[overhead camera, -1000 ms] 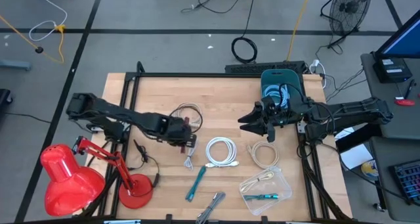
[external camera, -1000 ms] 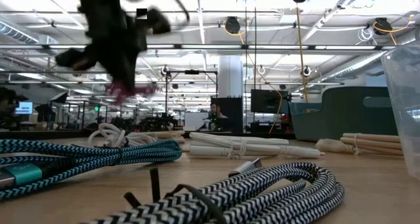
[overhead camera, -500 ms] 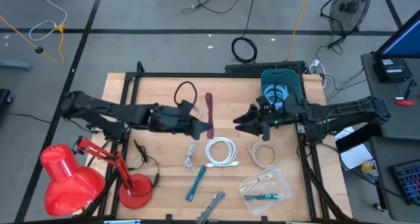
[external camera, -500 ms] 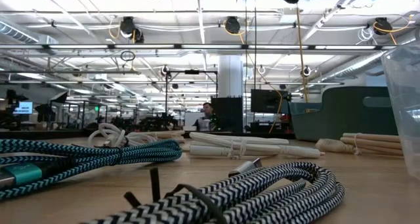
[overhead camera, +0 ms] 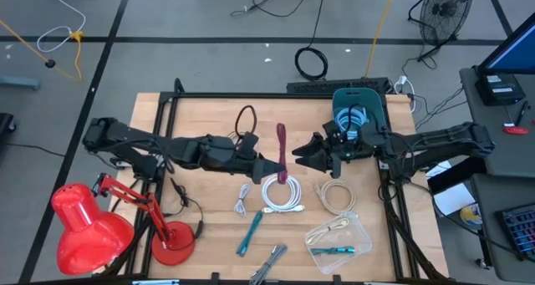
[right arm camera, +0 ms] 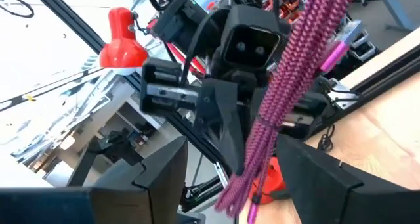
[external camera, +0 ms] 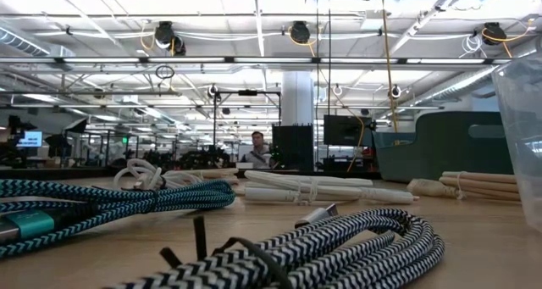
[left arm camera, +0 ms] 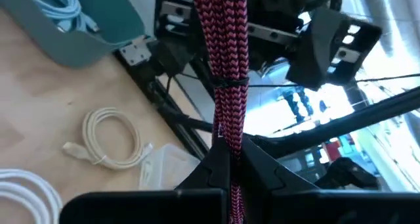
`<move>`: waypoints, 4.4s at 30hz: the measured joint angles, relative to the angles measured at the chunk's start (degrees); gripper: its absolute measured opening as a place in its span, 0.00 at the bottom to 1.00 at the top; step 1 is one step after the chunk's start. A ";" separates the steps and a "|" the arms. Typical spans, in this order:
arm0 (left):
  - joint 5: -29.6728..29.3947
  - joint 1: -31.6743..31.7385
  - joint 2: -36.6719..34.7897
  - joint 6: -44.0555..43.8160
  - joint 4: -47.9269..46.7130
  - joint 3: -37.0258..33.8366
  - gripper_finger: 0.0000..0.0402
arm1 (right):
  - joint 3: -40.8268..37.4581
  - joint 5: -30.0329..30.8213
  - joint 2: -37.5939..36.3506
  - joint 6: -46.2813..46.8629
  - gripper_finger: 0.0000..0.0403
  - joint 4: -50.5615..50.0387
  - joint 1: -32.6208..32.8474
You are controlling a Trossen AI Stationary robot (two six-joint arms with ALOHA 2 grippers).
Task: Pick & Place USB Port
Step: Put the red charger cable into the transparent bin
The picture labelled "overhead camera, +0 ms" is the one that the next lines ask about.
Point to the yellow and blue disc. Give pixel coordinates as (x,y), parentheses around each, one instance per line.
(471,216)

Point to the red desk object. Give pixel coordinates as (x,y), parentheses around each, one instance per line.
(517,130)

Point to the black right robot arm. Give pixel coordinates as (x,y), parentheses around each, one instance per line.
(439,143)

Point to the grey desk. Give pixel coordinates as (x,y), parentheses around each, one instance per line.
(522,159)
(487,218)

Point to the black round floor plug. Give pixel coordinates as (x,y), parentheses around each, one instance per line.
(50,63)

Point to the red desk lamp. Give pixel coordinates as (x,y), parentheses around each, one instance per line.
(92,235)

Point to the white paper sheet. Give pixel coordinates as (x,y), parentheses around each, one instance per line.
(453,199)

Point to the dark pen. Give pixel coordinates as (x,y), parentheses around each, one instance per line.
(521,113)

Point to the black mini computer box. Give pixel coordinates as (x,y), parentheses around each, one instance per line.
(499,93)

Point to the black metal table frame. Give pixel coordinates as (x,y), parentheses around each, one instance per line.
(171,95)

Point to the grey furniture foot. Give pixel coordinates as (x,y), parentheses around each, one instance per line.
(18,83)

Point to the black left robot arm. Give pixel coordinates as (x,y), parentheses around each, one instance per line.
(138,140)

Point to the black floor fan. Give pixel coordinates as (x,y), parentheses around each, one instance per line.
(445,9)

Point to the computer monitor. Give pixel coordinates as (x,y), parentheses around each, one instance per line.
(516,51)

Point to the black keyboard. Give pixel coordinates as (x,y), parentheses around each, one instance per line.
(520,230)

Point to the black furniture base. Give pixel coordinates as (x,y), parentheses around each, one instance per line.
(5,124)

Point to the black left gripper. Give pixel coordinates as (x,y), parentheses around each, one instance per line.
(246,159)

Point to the clear plastic container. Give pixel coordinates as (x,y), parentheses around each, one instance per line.
(347,264)

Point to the teal plastic bin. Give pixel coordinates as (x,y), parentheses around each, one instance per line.
(359,96)

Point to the black perforated power strip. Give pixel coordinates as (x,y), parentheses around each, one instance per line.
(317,85)

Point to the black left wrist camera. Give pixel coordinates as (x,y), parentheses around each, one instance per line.
(257,176)

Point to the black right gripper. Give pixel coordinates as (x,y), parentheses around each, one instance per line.
(355,147)

